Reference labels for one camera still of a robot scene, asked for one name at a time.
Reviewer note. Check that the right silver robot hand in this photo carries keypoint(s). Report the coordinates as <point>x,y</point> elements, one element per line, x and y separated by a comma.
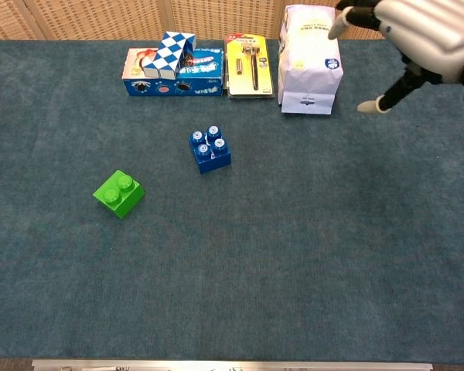
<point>429,31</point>

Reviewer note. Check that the blue toy brick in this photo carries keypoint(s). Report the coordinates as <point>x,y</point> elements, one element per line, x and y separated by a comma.
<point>212,160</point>

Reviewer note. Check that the green toy brick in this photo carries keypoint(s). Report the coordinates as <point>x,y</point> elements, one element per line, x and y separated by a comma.
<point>120,203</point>

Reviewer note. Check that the white paper bag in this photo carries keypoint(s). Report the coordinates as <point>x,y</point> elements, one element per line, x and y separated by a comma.
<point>309,58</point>

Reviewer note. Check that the yellow razor blister pack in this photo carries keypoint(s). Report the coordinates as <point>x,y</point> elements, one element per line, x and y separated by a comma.
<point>243,83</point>

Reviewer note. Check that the blue printed cardboard box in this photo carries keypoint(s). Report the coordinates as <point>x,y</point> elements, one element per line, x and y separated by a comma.
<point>203,88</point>

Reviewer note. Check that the blue white snake puzzle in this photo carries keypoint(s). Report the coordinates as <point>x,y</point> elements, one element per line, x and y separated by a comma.
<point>170,54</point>

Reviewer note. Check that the teal felt table cloth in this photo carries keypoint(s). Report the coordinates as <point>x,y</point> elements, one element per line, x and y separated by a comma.
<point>232,251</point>

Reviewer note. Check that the woven wooden folding screen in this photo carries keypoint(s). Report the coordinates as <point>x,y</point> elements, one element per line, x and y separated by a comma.
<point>100,19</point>

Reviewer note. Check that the aluminium profile rail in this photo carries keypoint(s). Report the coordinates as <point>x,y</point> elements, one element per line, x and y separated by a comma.
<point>232,365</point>

